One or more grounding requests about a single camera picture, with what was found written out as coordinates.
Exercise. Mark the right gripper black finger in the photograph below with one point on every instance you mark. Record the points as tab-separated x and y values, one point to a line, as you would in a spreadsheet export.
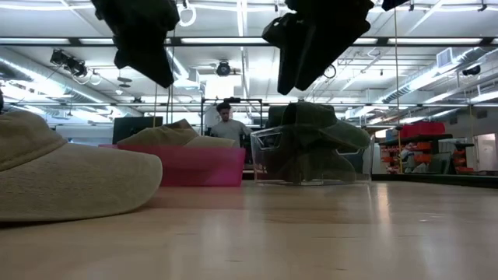
330	43
290	66

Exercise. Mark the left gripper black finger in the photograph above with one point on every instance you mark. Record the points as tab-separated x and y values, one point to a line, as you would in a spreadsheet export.
144	54

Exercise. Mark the dark green baseball cap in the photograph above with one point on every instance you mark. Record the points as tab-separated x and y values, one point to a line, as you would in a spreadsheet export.
311	116

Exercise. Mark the beige caps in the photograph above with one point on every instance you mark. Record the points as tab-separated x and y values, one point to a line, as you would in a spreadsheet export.
163	136

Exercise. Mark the dark green caps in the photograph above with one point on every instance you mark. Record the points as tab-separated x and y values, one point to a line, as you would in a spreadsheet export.
311	167

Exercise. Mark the thin vertical pole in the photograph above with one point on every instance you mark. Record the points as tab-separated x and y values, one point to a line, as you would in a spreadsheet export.
397	78

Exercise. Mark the black computer monitor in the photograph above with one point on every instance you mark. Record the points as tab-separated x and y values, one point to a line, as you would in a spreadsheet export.
136	130

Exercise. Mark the person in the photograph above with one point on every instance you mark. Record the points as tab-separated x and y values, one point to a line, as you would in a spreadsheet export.
229	128

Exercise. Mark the clear plastic bin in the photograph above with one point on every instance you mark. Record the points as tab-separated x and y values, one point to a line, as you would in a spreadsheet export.
362	165

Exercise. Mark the red storage bin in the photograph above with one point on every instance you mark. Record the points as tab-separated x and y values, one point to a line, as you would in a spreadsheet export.
423	129

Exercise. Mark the pink translucent plastic bin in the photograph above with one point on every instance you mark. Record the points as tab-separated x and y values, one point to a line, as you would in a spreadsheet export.
202	167

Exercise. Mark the black storage shelf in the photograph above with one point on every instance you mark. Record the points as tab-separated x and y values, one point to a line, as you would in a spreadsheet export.
416	155

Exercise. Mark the black ceiling lamp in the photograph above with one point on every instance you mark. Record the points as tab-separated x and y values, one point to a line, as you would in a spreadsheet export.
471	71

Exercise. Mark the tan baseball cap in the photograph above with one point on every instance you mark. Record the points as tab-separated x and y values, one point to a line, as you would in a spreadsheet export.
78	183

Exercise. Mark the black table edge trim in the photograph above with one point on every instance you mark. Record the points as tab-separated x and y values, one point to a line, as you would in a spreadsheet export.
435	180

